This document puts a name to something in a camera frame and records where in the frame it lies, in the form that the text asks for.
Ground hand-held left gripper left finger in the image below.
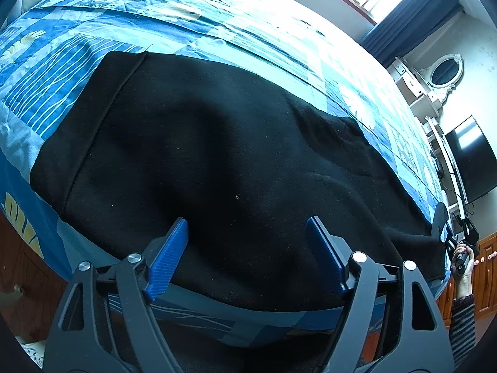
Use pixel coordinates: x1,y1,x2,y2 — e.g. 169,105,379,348
43,217,189,373

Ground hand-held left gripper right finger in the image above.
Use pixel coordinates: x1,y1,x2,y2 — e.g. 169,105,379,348
305,215,455,373

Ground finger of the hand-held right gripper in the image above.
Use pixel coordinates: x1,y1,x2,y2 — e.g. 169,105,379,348
432,202,450,238
460,217,481,247

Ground black pants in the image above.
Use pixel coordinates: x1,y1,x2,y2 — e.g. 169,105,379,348
30,50,447,312

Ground person's right hand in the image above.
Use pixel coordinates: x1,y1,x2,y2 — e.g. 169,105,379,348
454,241,483,300

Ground wooden cabinet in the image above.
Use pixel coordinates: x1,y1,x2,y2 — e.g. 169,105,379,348
437,232,497,328

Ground white television shelf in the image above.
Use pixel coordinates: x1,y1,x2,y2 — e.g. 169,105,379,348
424,116,467,218

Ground black television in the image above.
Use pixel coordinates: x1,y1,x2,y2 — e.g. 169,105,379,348
444,115,497,205

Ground white dressing table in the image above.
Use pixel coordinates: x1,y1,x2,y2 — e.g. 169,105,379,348
387,57,444,118

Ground white oval mirror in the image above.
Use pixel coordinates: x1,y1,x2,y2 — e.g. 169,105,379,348
420,53,465,104

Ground dark blue curtain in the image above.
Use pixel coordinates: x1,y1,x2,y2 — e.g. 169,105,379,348
359,0,461,67

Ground blue patterned bedsheet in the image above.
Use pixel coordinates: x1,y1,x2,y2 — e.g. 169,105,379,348
0,0,453,344

